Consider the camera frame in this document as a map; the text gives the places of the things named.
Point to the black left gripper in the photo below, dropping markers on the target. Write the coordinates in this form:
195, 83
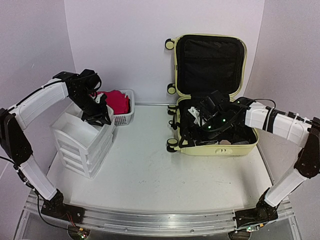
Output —
100, 115

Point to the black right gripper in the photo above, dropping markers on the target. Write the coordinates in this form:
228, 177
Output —
188, 132

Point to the white perforated plastic basket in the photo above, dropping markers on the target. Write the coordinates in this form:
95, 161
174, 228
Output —
125, 119

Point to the magenta pink garment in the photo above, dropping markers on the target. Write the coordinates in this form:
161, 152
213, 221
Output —
118, 101

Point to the white plastic drawer organizer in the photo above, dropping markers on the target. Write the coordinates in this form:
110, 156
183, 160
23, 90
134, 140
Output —
82, 147

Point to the pale yellow hard-shell suitcase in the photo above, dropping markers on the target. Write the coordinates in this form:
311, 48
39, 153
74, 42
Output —
204, 63

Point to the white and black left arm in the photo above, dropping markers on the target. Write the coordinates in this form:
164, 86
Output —
13, 123

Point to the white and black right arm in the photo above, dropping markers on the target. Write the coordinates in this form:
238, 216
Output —
289, 144

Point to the beige hexagonal compact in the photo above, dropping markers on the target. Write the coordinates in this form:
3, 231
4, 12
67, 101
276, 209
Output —
225, 142

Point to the grey flat case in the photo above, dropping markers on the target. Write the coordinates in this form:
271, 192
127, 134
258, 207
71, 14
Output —
245, 142

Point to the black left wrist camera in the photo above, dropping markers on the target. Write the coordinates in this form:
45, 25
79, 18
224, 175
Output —
91, 80

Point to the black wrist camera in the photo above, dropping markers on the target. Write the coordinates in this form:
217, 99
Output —
91, 80
215, 102

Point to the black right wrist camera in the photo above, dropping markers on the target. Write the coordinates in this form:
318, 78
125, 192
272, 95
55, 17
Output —
215, 102

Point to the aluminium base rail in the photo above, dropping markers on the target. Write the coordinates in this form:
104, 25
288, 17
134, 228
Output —
156, 224

